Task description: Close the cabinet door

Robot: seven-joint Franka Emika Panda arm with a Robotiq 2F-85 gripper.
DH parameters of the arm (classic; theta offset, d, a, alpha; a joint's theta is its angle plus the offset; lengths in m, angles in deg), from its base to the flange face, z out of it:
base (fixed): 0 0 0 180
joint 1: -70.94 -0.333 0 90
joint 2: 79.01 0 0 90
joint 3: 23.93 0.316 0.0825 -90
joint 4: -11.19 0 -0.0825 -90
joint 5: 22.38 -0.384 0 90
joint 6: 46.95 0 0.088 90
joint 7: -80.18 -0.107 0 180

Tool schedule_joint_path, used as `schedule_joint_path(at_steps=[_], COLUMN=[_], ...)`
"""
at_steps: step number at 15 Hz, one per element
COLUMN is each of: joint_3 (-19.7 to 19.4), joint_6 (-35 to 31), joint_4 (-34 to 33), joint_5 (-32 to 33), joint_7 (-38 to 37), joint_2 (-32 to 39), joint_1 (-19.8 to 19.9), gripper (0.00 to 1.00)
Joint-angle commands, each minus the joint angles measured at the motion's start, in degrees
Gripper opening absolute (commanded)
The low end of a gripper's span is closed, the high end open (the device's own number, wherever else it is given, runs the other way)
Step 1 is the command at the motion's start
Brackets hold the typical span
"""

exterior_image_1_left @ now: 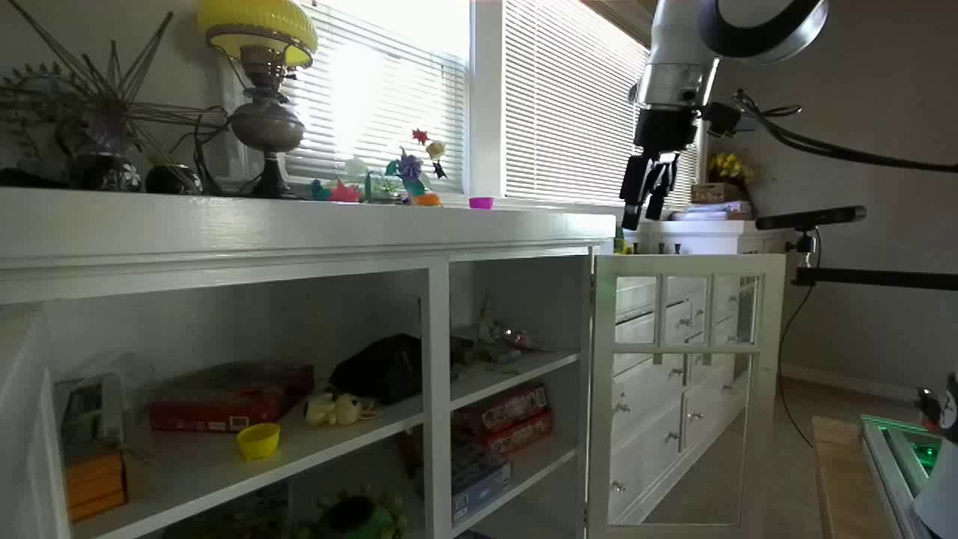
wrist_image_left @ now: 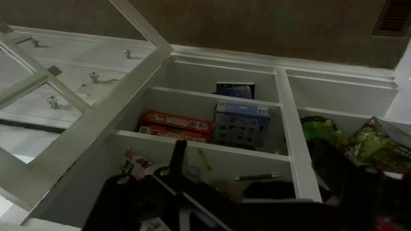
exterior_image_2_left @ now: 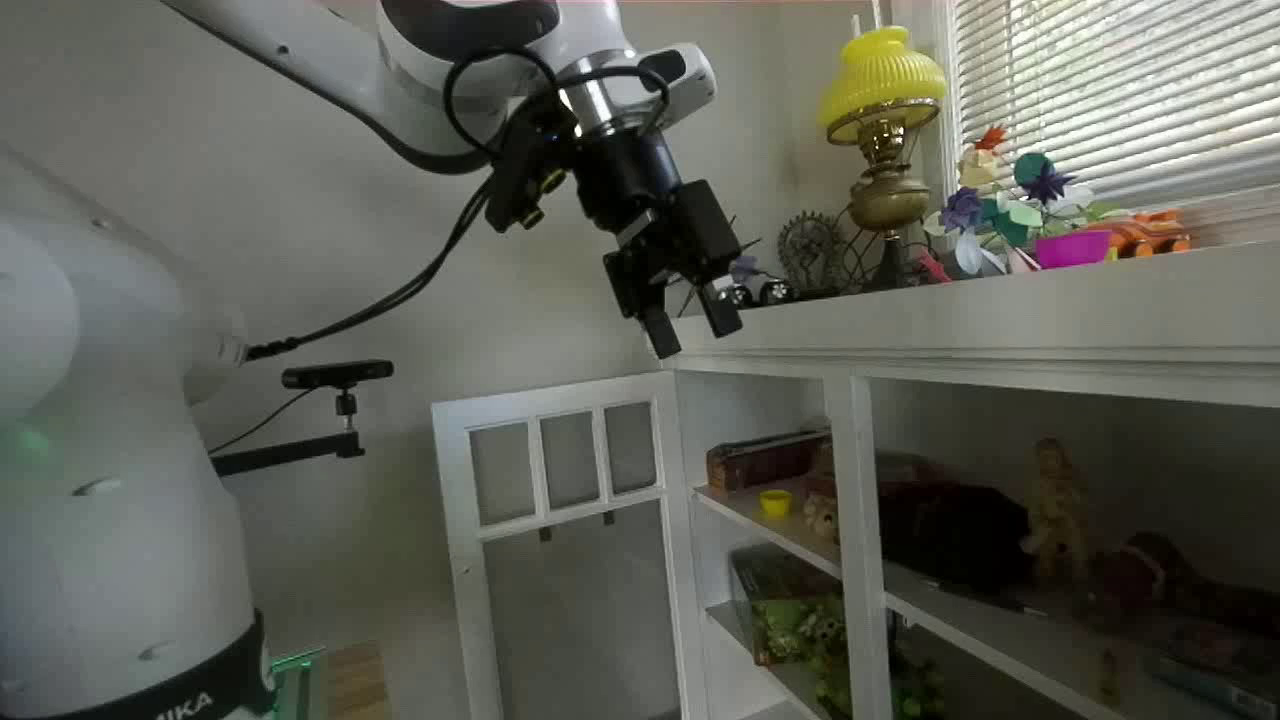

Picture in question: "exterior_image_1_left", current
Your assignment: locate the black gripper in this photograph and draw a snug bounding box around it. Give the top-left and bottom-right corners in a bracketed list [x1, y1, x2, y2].
[620, 105, 700, 229]

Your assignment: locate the white cabinet shelf unit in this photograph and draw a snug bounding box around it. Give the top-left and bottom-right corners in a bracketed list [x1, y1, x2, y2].
[0, 181, 623, 539]

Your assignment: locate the brown flower basket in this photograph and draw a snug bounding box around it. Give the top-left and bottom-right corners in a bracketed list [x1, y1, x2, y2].
[692, 180, 745, 207]

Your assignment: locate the stack of books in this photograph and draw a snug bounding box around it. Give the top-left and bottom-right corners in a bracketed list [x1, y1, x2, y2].
[671, 198, 759, 225]

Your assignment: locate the white dresser with drawers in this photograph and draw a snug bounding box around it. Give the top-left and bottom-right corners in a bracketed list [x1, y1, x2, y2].
[608, 214, 790, 527]

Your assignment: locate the yellow flower bunch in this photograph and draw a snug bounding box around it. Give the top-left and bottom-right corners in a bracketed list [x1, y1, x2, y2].
[708, 145, 759, 189]

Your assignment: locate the dark toy figure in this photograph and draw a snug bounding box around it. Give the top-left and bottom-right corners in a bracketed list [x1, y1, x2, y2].
[454, 317, 536, 368]

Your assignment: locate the colourful paper flower bunch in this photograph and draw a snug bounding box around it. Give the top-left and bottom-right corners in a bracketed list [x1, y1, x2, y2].
[385, 124, 454, 201]

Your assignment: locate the red Monopoly game box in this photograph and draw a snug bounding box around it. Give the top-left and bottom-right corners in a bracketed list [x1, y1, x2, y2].
[454, 379, 555, 437]

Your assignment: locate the small green glass jar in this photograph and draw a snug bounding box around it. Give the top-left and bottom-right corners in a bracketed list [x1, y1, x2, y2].
[362, 168, 401, 207]

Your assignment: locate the red board game box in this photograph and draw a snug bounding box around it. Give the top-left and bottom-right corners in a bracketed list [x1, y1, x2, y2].
[454, 409, 557, 467]

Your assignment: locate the blue board game box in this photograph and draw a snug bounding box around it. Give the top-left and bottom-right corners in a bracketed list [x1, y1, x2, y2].
[454, 457, 519, 524]

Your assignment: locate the wooden board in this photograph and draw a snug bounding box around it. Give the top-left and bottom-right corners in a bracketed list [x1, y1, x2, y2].
[811, 416, 892, 539]

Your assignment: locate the green lit base platform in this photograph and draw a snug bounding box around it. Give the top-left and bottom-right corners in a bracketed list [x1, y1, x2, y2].
[864, 412, 949, 539]

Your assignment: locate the yellow plush toy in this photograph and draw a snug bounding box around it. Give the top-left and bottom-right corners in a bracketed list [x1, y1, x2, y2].
[304, 388, 379, 431]

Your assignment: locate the yellow shade oil lamp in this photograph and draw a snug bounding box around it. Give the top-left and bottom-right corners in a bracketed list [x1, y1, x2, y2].
[195, 0, 322, 201]

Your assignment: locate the green spiky toy ball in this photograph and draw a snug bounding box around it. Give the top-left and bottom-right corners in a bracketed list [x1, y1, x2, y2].
[314, 488, 407, 539]

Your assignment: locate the small yellow cup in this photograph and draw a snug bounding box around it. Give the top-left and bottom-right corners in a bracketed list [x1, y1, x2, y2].
[235, 418, 284, 464]

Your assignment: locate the dark glossy ornament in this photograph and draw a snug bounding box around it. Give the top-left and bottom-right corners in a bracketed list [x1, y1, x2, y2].
[145, 159, 208, 198]
[64, 145, 145, 190]

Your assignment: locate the flat red game box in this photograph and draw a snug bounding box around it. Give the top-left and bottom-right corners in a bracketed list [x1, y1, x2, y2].
[148, 358, 319, 437]

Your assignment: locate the metal starburst ornament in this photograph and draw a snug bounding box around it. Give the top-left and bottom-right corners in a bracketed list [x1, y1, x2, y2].
[3, 0, 236, 190]

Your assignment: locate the grey white box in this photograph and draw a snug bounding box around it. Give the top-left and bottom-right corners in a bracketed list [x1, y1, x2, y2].
[55, 370, 132, 460]

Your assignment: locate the orange box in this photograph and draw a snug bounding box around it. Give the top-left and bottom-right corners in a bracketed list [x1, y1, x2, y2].
[60, 446, 132, 524]

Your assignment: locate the metal gear ornament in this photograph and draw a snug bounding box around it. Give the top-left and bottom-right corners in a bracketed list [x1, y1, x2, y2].
[0, 58, 69, 189]

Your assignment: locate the black stereo camera bar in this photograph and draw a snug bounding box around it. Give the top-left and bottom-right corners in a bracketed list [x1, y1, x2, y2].
[756, 202, 868, 232]

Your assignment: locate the thin black camera cable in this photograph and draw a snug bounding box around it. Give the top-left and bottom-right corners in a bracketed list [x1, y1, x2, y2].
[777, 285, 817, 427]

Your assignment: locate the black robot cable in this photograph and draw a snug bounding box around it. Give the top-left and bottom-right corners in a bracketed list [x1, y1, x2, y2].
[733, 85, 958, 174]

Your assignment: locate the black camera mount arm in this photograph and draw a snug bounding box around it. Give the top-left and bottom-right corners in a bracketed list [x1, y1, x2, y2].
[789, 226, 958, 292]

